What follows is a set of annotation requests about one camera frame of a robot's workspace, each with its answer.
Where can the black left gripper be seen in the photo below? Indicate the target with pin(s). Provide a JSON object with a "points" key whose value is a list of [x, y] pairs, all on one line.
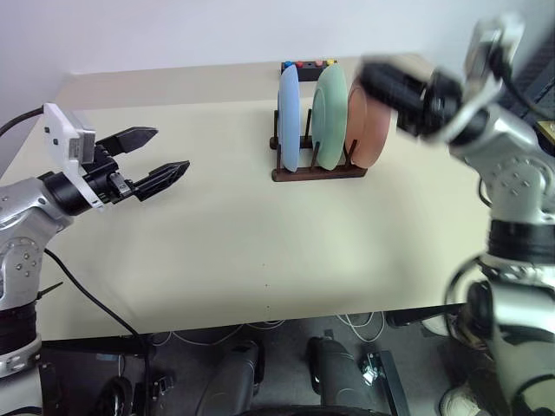
{"points": [[104, 177]]}

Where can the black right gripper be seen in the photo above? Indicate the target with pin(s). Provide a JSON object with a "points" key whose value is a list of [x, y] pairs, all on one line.
{"points": [[440, 102]]}

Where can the pink plate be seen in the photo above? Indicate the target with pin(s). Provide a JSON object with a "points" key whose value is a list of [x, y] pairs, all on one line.
{"points": [[368, 134]]}

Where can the green plate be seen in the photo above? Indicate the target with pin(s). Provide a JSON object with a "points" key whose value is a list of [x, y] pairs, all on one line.
{"points": [[329, 117]]}

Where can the blue plate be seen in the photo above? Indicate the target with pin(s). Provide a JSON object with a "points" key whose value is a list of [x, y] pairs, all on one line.
{"points": [[288, 121]]}

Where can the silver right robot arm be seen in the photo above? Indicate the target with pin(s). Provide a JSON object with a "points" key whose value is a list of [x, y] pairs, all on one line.
{"points": [[516, 173]]}

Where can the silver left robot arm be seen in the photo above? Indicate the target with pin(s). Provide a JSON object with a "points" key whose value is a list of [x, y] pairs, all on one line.
{"points": [[21, 260]]}

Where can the dark wooden dish rack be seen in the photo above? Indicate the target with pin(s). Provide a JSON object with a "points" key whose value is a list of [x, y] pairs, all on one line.
{"points": [[321, 174]]}

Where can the black box with coloured buttons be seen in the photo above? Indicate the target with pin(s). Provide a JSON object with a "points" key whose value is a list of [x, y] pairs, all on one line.
{"points": [[308, 71]]}

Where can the black textured panel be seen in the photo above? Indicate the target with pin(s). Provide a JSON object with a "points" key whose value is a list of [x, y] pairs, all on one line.
{"points": [[537, 73]]}

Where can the yellow item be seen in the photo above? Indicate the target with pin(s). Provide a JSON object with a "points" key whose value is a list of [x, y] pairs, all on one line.
{"points": [[547, 130]]}

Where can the dark grey rounded cover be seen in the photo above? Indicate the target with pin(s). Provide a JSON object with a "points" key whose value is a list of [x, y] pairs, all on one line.
{"points": [[234, 377], [338, 377]]}

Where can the white shoe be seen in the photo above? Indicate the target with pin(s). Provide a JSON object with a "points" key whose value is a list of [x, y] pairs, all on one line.
{"points": [[464, 403], [435, 327]]}

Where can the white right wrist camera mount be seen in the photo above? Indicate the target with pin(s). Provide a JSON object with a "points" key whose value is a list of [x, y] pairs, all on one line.
{"points": [[485, 93]]}

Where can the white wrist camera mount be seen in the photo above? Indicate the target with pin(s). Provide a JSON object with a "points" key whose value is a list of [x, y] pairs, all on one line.
{"points": [[56, 130], [485, 93]]}

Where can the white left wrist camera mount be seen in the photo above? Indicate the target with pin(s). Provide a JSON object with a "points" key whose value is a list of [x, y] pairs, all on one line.
{"points": [[56, 130]]}

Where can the black table frame foot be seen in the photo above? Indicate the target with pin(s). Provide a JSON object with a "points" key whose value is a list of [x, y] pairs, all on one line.
{"points": [[395, 385]]}

